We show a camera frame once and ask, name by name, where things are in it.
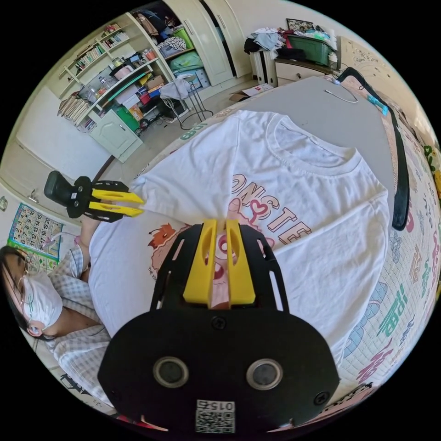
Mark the person's left hand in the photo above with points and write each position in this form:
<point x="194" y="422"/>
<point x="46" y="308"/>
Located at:
<point x="89" y="227"/>

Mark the framed picture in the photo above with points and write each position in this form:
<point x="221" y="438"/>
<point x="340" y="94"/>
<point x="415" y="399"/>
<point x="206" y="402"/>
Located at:
<point x="299" y="24"/>

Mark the colourful wall chart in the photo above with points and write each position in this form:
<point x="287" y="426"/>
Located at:
<point x="34" y="237"/>

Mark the white radiator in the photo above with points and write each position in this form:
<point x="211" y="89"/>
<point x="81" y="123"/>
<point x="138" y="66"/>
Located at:
<point x="263" y="67"/>

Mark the white wardrobe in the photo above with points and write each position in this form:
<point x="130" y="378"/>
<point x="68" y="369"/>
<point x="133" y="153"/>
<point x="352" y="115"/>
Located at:
<point x="210" y="38"/>

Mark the metal stool with cloth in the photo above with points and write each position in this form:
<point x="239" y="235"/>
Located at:
<point x="181" y="94"/>

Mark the person's left forearm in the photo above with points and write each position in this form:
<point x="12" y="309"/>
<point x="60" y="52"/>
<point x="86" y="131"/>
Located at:
<point x="84" y="265"/>

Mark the flat carton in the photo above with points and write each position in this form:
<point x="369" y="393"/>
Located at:
<point x="248" y="91"/>

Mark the white bookshelf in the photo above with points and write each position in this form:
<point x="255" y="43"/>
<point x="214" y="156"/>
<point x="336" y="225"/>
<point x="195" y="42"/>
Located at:
<point x="113" y="89"/>

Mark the white printed short sleeve shirt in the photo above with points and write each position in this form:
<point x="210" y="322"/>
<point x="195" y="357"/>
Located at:
<point x="310" y="262"/>

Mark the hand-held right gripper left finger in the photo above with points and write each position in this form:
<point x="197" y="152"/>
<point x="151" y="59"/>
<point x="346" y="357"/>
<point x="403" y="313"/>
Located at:
<point x="199" y="275"/>

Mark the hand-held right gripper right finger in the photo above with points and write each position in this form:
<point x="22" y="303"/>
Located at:
<point x="243" y="279"/>

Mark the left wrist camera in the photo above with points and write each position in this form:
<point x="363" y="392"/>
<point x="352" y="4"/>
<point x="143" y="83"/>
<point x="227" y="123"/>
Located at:
<point x="55" y="187"/>

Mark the white drawer cabinet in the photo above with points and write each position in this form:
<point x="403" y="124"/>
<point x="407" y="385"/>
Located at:
<point x="298" y="71"/>

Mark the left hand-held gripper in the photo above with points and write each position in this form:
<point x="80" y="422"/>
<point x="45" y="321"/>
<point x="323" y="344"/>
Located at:
<point x="80" y="196"/>

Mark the pile of clothes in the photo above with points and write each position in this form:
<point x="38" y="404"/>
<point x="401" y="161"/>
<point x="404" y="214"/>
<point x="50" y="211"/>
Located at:
<point x="267" y="40"/>

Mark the person's body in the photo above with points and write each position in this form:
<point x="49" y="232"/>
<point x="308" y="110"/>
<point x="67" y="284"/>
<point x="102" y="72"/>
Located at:
<point x="69" y="310"/>

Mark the green storage box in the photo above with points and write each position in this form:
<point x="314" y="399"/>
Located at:
<point x="310" y="49"/>

